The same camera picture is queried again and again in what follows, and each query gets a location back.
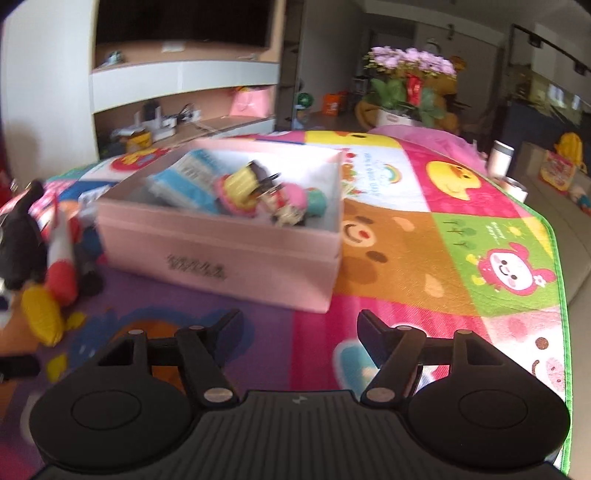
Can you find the pink gift bag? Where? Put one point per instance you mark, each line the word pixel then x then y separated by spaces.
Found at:
pixel 252 103

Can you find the yellow black toy figure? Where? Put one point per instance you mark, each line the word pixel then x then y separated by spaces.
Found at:
pixel 240 191

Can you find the pink cardboard box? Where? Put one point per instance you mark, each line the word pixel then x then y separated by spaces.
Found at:
pixel 249 259

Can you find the orange box on floor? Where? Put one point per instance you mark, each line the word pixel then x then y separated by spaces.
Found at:
pixel 334 104

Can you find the blue tissue packet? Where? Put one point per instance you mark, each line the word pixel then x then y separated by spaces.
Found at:
pixel 189 182

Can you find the white wifi router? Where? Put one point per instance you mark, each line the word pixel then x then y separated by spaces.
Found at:
pixel 160 127

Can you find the green ball on floor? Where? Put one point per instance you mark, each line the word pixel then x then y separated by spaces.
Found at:
pixel 304 101

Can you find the colourful cartoon play mat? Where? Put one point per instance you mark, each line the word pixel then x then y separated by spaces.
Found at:
pixel 427 241

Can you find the white wooden tv cabinet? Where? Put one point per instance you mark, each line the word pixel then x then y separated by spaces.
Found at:
pixel 51 90

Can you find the pink orchid flower pot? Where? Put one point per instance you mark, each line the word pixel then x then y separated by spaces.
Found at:
pixel 410 83

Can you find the yellow plush toy piece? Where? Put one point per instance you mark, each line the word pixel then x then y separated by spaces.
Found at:
pixel 43 315

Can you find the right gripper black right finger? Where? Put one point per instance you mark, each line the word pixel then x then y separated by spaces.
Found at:
pixel 401 352

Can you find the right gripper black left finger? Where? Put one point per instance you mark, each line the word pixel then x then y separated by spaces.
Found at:
pixel 183 368

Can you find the pink ball in box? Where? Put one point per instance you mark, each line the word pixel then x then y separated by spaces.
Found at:
pixel 310 202

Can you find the yellow cartoon bag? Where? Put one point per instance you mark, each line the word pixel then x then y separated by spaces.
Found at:
pixel 559 168

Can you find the white thermos cup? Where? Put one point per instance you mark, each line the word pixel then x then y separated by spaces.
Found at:
pixel 499 160

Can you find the small red doll figurine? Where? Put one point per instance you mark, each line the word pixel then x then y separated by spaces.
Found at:
pixel 287 204

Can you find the glass fish tank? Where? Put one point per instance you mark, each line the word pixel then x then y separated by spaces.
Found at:
pixel 548 74

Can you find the black television screen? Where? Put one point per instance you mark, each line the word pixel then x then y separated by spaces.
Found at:
pixel 246 22

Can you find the yellow giant plush bear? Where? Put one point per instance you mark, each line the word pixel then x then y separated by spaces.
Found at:
pixel 370 116

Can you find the black plush cat toy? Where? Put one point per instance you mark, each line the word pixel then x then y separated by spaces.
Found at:
pixel 23 249

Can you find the red white plush rocket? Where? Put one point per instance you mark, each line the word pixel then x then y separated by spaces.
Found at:
pixel 71 272

